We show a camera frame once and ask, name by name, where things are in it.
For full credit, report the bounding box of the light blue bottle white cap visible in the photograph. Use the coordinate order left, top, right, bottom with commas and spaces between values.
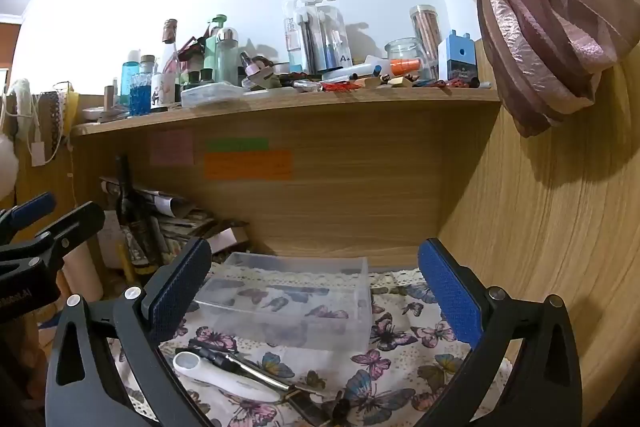
121, 50, 142, 105

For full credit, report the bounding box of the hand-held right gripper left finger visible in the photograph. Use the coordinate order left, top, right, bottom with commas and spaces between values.
45, 237, 213, 427

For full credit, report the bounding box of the round glass jar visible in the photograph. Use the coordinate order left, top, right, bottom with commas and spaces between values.
385, 38, 426, 75

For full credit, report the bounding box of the clear pen package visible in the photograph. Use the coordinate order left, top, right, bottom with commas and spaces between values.
282, 0, 353, 75

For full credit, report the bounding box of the wooden shelf board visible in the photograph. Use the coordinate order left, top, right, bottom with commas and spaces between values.
69, 86, 502, 138

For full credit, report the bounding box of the stack of newspapers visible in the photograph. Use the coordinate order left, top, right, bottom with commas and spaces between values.
100, 177, 251, 268

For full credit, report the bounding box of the dark wine bottle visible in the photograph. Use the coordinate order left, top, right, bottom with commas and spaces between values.
114, 154, 163, 275

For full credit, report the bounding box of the clear plastic storage box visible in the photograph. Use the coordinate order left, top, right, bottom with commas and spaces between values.
192, 252, 373, 353

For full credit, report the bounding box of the green pump bottle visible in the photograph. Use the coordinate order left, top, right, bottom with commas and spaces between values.
203, 14, 228, 82

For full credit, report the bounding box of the white fluffy item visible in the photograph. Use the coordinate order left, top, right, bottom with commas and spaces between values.
0, 79, 33, 198

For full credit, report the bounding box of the small tilted perfume bottle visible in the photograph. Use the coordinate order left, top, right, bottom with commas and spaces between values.
240, 52, 273, 82

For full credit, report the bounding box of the tall clear glass bottle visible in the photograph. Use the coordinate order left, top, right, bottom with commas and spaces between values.
159, 19, 182, 105

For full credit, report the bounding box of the white plastic bottle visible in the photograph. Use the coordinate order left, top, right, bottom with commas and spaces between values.
172, 351, 291, 403

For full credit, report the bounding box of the clear pencil tube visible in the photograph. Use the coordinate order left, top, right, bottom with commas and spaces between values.
410, 5, 441, 80

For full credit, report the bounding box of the butterfly print lace cloth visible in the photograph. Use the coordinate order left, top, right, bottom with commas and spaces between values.
107, 264, 516, 427

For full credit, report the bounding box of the beige cylinder roll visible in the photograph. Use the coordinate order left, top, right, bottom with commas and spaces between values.
62, 242, 105, 303

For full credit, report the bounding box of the blue pencil sharpener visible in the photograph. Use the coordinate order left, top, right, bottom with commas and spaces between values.
438, 29, 479, 80

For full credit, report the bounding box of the green sticky note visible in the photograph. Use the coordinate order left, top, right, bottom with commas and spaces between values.
206, 138, 269, 152

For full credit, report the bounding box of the flat clear plastic case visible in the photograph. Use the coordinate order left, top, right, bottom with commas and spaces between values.
181, 83, 244, 108

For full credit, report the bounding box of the pink knotted curtain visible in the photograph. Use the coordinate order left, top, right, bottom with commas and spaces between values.
385, 0, 640, 138

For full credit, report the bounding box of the mint bottle silver cap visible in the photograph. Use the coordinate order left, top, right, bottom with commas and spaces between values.
215, 28, 241, 85

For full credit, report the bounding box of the textured blue liquid bottle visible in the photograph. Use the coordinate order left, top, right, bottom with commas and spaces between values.
129, 74, 153, 116

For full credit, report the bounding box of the orange sticky note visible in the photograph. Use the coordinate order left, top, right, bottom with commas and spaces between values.
204, 150, 293, 181

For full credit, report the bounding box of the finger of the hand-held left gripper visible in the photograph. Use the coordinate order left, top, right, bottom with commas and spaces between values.
0, 202, 107, 268
0, 192, 57, 233

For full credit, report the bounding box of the hanging lace ribbon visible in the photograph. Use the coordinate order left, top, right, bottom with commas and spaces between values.
32, 82, 81, 164

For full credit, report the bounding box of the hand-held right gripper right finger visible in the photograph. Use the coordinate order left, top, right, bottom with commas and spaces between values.
417, 237, 583, 427

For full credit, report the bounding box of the white printed cup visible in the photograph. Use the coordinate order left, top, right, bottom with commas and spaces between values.
150, 74, 176, 112

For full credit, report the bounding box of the pink sticky note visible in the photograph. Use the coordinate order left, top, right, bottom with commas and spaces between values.
150, 129, 195, 166

